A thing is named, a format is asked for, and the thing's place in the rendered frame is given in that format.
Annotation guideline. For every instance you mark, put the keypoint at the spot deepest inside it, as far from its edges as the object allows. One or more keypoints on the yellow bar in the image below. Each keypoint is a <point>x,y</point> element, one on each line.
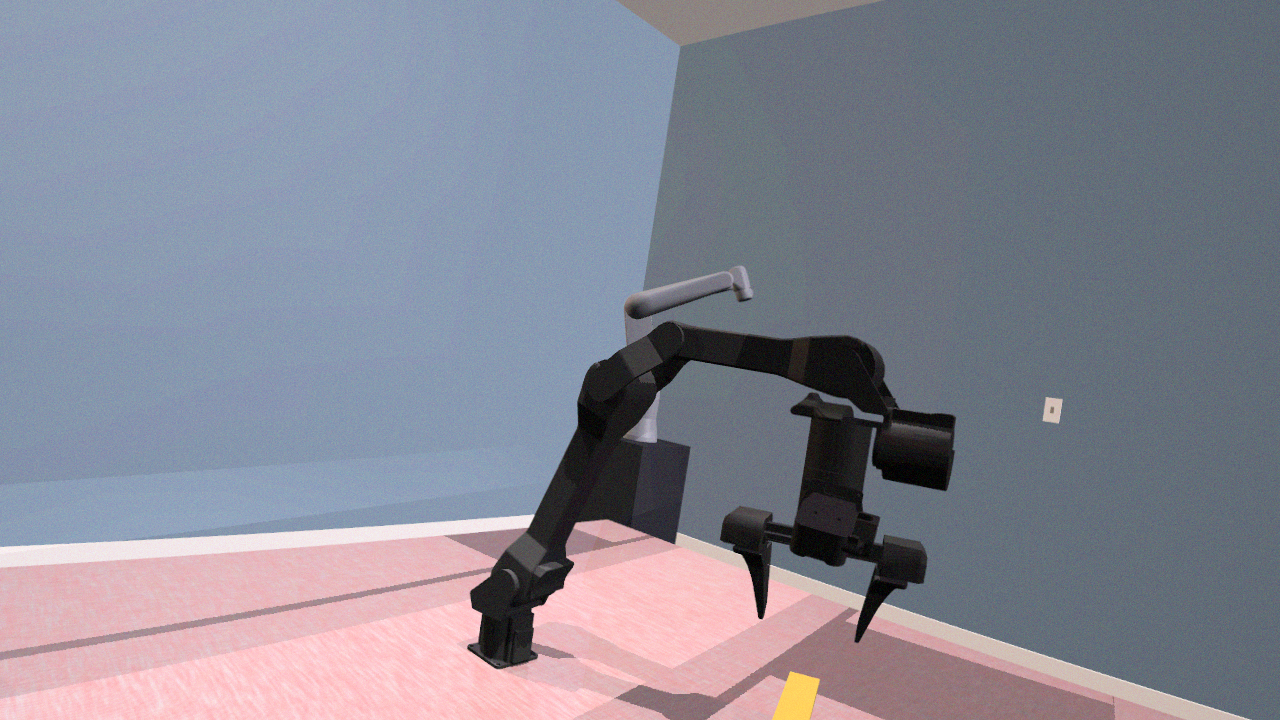
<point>798,698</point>

